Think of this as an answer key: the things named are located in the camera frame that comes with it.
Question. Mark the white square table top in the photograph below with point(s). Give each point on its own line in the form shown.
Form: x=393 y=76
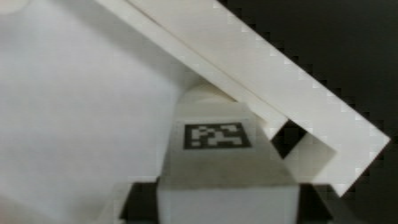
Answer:
x=99 y=58

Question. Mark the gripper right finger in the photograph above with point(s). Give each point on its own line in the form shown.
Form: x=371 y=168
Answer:
x=313 y=211

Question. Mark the white table leg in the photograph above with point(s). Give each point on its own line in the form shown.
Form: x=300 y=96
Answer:
x=224 y=184

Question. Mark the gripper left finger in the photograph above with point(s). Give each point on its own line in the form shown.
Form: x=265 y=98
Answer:
x=139 y=212

